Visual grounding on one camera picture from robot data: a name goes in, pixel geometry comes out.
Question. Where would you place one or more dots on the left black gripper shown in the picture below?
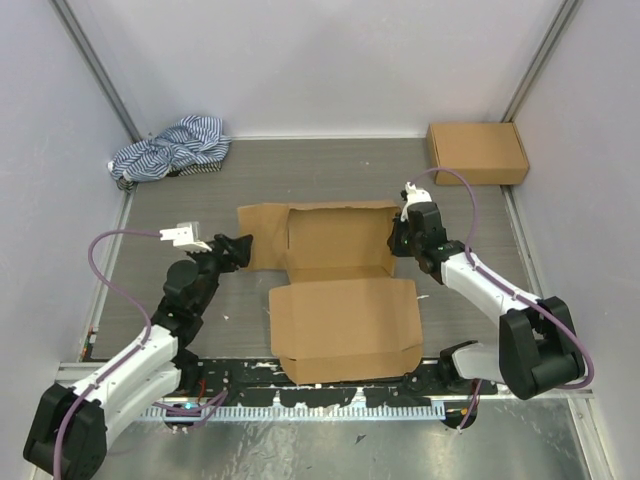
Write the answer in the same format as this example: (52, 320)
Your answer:
(239, 252)

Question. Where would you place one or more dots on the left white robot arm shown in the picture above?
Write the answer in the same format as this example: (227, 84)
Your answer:
(75, 426)

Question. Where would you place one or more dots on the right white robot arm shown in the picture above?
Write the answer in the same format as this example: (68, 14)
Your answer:
(537, 348)

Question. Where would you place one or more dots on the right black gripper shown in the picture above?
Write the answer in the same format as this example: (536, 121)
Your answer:
(394, 242)

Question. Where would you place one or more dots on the blue striped cloth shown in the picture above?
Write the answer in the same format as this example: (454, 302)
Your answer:
(195, 144)

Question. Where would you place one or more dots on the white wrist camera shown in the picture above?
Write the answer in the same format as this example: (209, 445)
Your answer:
(412, 194)
(185, 237)

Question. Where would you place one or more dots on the slotted cable duct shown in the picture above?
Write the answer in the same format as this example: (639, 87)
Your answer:
(357, 411)

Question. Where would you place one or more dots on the aluminium front rail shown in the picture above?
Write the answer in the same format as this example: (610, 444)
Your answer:
(71, 372)

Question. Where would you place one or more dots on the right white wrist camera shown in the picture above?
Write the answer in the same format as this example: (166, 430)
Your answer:
(412, 194)

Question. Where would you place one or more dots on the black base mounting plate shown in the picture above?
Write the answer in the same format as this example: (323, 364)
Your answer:
(259, 382)

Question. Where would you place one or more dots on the folded brown cardboard box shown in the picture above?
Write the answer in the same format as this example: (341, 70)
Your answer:
(483, 153)

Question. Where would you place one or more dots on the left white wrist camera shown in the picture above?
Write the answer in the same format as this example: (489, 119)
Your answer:
(185, 237)

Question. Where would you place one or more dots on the brown cardboard box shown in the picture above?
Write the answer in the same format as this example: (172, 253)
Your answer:
(343, 316)
(483, 153)

